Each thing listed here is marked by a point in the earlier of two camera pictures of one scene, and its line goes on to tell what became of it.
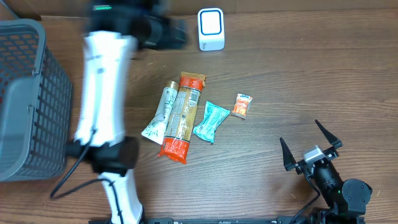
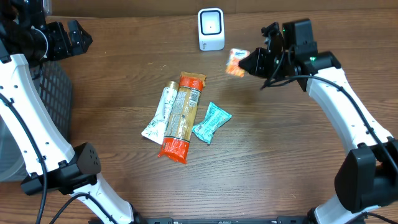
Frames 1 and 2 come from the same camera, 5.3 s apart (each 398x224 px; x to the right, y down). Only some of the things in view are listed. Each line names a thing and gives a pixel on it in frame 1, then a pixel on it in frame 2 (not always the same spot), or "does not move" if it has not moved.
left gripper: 170,41 → 57,33
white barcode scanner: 211,30 does not move
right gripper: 288,162 → 259,69
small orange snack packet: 241,106 → 232,63
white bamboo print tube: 155,130 does not move
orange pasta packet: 185,104 does not move
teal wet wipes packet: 214,115 does not move
